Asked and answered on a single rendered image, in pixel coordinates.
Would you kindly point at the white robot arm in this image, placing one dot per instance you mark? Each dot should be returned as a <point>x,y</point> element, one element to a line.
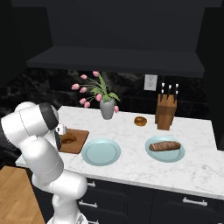
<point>38,151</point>

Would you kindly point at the brown wooden cutting board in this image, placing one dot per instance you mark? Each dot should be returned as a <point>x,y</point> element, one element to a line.
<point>78,143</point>

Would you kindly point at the brown croissant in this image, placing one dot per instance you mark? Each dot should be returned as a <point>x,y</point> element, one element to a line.
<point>68,138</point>

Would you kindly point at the dark tall cabinet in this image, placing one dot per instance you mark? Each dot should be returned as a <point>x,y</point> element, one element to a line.
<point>213,73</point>

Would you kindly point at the grey vase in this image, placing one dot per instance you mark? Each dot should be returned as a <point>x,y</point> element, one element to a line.
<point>107,110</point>

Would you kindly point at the pink tulips with green leaves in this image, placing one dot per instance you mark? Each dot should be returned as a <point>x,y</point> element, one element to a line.
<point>100,87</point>

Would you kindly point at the brown glazed donut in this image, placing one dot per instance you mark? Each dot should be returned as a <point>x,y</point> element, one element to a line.
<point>140,121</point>

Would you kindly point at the light blue plate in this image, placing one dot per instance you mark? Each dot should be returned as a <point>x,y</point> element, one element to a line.
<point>166,156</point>
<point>101,152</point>

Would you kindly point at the wooden knife block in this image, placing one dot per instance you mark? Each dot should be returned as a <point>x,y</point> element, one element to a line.
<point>165,113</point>

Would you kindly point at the brown baguette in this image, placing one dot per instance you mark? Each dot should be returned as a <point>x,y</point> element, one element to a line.
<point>164,145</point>

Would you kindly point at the dark wide drawer front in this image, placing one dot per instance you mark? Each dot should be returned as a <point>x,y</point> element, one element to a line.
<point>175,201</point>

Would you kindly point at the white wall socket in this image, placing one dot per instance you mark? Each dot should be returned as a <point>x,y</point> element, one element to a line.
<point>150,82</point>

